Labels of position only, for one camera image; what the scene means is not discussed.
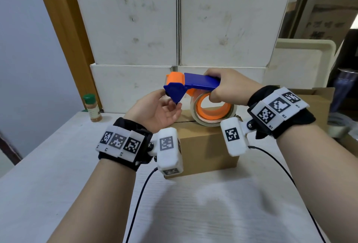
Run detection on person's right hand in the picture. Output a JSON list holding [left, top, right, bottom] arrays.
[[204, 68, 264, 107]]

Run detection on clear packing tape roll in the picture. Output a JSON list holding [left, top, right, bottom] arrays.
[[190, 92, 238, 127]]

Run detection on person's left forearm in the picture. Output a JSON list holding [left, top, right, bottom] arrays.
[[47, 158, 138, 243]]

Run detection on pale tape roll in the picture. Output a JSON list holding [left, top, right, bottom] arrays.
[[326, 112, 352, 139]]

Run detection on stack of white cardboard boxes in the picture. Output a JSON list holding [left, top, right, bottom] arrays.
[[68, 0, 296, 114]]

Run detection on spice bottle with green lid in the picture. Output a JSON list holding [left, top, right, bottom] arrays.
[[83, 93, 102, 123]]

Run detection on black cable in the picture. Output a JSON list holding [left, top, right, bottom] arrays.
[[125, 167, 159, 243], [248, 145, 327, 243]]

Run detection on cream plastic tray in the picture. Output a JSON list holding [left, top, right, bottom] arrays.
[[262, 38, 337, 90]]

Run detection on printed brown cardboard carton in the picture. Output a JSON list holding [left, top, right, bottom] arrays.
[[294, 0, 358, 53]]

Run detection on person's right forearm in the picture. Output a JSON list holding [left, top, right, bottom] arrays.
[[275, 123, 358, 243]]

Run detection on open brown cardboard box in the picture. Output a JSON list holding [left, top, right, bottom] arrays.
[[282, 86, 336, 135]]

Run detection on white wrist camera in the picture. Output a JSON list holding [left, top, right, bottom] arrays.
[[220, 117, 250, 157], [152, 127, 184, 176]]

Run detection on black wrist strap with markers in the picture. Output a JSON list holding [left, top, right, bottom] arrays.
[[96, 117, 154, 172], [247, 85, 317, 140]]

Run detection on blue and orange tape dispenser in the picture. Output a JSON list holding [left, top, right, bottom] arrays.
[[163, 72, 221, 105]]

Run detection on wooden door frame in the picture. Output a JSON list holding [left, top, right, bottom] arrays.
[[32, 0, 103, 112]]

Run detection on dark metal tumbler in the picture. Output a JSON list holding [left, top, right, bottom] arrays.
[[329, 68, 358, 113]]

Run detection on person's left hand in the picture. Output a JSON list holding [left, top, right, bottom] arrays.
[[123, 89, 183, 134]]

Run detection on small brown cardboard box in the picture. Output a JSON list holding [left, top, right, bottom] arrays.
[[164, 109, 240, 179]]

